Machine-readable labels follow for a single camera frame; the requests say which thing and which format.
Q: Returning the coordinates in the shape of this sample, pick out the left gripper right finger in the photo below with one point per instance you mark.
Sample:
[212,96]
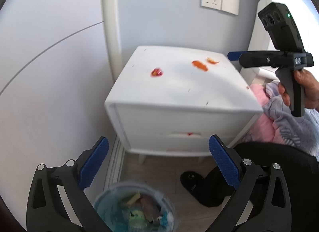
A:
[227,161]

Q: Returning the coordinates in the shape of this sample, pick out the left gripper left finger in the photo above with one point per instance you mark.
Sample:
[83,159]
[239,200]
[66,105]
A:
[89,162]

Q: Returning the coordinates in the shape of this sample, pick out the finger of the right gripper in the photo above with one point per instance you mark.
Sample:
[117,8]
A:
[236,55]

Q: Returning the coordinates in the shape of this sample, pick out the tan cardboard box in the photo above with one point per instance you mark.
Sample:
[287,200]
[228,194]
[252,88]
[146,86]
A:
[135,198]

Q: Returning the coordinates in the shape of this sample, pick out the clear plastic bottle green label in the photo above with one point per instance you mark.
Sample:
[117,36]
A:
[137,220]

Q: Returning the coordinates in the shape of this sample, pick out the pink cardboard box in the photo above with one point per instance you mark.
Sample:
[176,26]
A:
[150,208]

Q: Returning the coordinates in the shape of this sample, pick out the trash bin with teal liner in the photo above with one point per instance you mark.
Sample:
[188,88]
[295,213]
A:
[112,209]

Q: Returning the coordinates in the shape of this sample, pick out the small orange peel scrap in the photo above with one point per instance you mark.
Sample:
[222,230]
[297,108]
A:
[212,61]

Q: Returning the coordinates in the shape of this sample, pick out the black slipper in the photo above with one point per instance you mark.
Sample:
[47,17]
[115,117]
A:
[209,191]

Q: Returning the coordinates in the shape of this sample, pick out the pink floral bedding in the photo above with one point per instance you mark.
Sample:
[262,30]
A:
[277,125]

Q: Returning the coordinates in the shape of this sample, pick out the black trouser leg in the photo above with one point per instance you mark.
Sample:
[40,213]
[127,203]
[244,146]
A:
[278,191]

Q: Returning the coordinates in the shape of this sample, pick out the white nightstand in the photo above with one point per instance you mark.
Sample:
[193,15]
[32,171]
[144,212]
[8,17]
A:
[176,114]

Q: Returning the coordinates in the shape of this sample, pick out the red candy wrapper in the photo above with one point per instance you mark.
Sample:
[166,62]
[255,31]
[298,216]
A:
[157,72]

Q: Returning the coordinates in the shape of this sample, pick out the white wall switch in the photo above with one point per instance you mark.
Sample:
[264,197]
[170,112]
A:
[230,6]

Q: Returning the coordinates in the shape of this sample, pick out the cream bed frame post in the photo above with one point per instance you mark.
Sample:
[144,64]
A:
[112,36]

